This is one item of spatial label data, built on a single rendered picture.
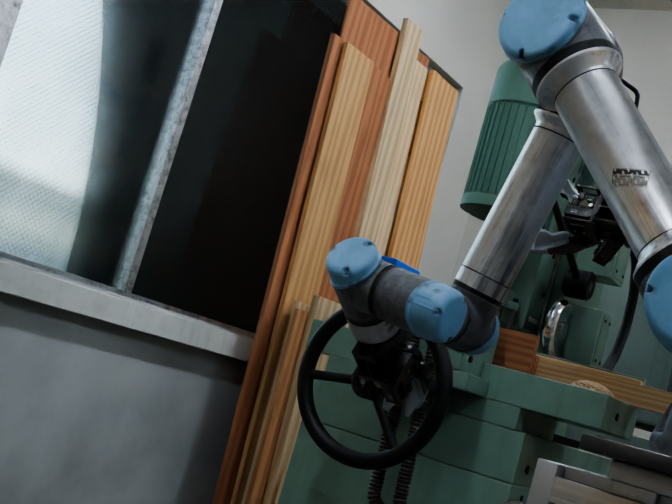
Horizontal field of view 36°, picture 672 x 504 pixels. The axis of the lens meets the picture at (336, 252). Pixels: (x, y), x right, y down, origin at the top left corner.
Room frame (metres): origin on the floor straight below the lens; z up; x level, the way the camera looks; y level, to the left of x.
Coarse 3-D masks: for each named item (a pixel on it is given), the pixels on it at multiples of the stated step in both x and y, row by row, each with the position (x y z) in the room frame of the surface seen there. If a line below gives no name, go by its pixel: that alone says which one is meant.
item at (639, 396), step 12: (540, 360) 1.97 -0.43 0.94; (540, 372) 1.97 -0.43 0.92; (552, 372) 1.95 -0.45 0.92; (564, 372) 1.94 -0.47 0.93; (576, 372) 1.93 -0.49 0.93; (588, 372) 1.92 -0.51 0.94; (612, 384) 1.89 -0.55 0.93; (624, 384) 1.88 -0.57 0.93; (636, 384) 1.87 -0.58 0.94; (624, 396) 1.88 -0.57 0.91; (636, 396) 1.87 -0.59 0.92; (648, 396) 1.86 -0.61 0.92; (660, 396) 1.85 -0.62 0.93; (648, 408) 1.85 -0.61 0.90; (660, 408) 1.84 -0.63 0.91
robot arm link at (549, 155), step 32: (544, 128) 1.40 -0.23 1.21; (544, 160) 1.40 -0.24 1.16; (576, 160) 1.42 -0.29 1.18; (512, 192) 1.42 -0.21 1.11; (544, 192) 1.41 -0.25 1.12; (512, 224) 1.41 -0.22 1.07; (480, 256) 1.43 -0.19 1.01; (512, 256) 1.42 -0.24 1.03; (480, 288) 1.43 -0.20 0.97; (480, 320) 1.44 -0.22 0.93; (480, 352) 1.49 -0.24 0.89
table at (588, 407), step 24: (336, 336) 2.02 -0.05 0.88; (456, 384) 1.78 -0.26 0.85; (480, 384) 1.82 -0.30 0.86; (504, 384) 1.84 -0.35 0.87; (528, 384) 1.81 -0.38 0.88; (552, 384) 1.79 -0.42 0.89; (528, 408) 1.81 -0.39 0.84; (552, 408) 1.79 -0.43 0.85; (576, 408) 1.76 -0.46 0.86; (600, 408) 1.74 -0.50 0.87; (624, 408) 1.83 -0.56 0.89; (600, 432) 1.93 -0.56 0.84; (624, 432) 1.87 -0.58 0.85
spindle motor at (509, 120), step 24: (504, 72) 2.02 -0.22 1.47; (504, 96) 2.00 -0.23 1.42; (528, 96) 1.98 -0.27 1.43; (504, 120) 2.00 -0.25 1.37; (528, 120) 1.98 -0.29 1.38; (480, 144) 2.04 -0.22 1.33; (504, 144) 1.99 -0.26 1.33; (480, 168) 2.01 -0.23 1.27; (504, 168) 1.98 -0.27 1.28; (480, 192) 2.00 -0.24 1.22; (480, 216) 2.09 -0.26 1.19
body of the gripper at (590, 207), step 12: (600, 192) 1.75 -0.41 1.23; (576, 204) 1.76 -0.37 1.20; (588, 204) 1.76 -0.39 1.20; (600, 204) 1.73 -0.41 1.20; (564, 216) 1.75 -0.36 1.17; (576, 216) 1.75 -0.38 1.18; (588, 216) 1.73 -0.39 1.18; (600, 216) 1.74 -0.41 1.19; (612, 216) 1.74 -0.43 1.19; (576, 228) 1.77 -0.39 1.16; (588, 228) 1.74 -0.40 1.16; (600, 228) 1.77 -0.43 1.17; (612, 228) 1.75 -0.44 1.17; (588, 240) 1.78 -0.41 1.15; (600, 240) 1.78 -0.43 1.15; (624, 240) 1.73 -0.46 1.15
